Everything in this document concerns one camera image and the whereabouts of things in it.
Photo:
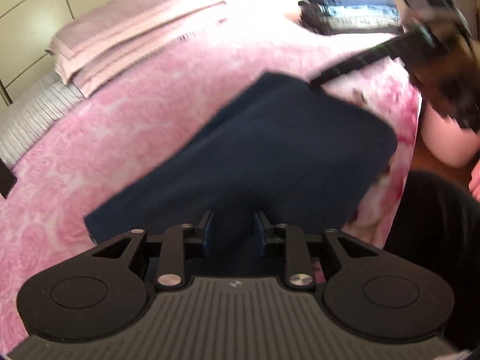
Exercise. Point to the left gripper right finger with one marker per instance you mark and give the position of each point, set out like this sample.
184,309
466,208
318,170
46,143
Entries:
284,251

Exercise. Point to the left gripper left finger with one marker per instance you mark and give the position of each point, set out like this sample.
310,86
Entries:
180,244

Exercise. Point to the navy blue garment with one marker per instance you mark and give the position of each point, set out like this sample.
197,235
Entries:
295,153

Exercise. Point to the light blue folded jeans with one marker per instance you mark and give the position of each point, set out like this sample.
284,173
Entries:
354,16

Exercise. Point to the black folded garment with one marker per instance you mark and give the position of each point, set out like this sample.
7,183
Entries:
328,30

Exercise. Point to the pink floral bedspread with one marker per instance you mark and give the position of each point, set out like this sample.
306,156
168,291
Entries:
131,126

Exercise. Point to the small black device on bed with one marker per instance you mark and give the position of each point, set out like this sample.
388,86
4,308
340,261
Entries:
7,180

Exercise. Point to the grey striped pillow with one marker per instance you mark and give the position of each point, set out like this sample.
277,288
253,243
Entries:
32,115

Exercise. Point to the folded light pink blanket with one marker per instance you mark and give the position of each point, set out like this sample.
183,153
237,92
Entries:
106,41

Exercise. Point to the white wardrobe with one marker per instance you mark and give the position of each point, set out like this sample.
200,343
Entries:
27,27

